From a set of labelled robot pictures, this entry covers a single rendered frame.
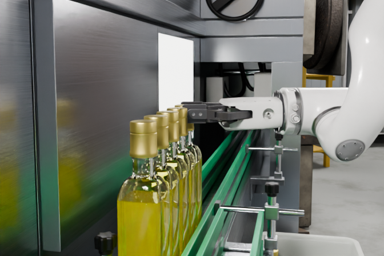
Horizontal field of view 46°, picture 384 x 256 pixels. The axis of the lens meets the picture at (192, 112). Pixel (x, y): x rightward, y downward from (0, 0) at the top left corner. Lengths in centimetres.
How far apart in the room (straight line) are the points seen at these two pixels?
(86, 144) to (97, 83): 10
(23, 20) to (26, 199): 23
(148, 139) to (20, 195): 18
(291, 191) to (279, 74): 44
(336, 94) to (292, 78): 88
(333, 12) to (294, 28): 224
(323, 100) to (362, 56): 11
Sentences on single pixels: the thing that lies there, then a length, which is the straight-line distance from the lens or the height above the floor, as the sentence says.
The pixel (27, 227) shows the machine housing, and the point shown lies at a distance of 64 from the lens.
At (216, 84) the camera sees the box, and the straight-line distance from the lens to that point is 184.
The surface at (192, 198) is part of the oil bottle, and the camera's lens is 76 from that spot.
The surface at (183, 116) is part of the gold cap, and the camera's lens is 73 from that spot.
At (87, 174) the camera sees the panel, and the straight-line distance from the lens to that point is 72.
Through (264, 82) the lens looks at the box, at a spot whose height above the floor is 133.
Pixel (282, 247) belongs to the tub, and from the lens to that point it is 112.
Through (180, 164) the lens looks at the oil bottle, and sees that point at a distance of 68.
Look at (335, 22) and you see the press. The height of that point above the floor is 174.
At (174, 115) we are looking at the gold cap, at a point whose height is 133.
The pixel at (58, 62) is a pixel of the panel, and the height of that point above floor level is 141.
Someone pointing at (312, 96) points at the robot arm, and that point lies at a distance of 81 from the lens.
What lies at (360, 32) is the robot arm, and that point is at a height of 145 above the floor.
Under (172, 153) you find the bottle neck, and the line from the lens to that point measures 68.
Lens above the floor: 140
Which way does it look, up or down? 6 degrees down
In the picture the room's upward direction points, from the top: straight up
